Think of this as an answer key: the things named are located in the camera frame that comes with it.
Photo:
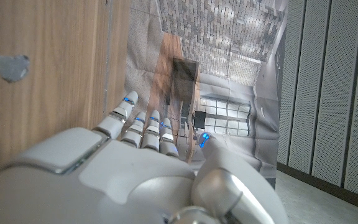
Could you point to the printed office backdrop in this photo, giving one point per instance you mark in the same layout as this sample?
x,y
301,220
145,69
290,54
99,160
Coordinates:
x,y
222,46

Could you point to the grey tape patch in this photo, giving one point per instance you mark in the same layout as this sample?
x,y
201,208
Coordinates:
x,y
12,68

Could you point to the dark baseboard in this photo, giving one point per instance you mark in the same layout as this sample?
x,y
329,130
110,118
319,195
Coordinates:
x,y
328,188

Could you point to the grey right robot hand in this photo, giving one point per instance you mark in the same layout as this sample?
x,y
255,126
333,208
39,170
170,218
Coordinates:
x,y
104,186

